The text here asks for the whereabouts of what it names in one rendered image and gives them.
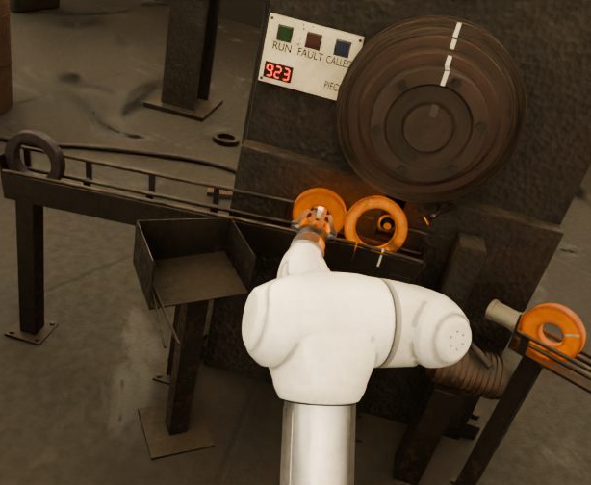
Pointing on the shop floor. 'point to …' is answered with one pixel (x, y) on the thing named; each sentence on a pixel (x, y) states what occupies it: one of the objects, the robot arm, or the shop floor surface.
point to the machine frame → (528, 46)
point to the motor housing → (410, 461)
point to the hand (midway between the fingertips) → (321, 209)
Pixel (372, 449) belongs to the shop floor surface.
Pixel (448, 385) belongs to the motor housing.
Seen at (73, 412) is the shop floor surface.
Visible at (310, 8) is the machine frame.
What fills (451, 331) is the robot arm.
